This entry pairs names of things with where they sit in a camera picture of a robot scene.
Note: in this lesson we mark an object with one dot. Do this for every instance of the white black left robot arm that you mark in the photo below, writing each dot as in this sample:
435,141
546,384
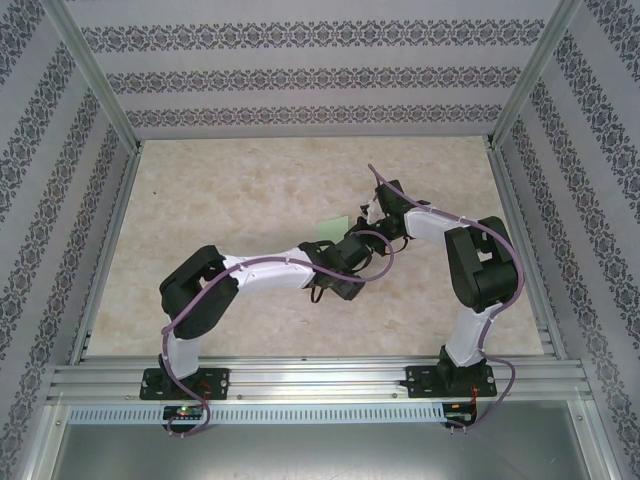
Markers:
270,270

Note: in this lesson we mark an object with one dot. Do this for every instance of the aluminium side rail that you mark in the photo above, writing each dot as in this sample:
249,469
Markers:
507,190
107,250

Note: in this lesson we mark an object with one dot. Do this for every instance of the light green paper sheet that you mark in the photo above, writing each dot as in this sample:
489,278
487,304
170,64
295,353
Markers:
334,227

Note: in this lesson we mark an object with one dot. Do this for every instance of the aluminium frame post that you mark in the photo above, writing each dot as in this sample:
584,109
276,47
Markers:
530,75
100,80

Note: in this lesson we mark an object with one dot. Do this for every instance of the small circuit board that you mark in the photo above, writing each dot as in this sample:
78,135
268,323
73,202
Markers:
182,412
457,412

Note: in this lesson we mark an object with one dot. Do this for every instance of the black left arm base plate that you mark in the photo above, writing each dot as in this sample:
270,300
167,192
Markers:
220,385

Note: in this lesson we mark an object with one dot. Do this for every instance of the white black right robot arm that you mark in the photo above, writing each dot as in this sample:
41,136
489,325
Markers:
470,340

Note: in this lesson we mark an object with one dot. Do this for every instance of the grey metal panel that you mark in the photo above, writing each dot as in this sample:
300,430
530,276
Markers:
320,455

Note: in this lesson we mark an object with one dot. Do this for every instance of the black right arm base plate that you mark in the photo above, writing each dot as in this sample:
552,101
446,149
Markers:
417,382

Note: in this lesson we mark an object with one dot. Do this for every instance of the aluminium mounting rail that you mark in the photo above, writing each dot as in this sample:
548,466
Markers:
320,380

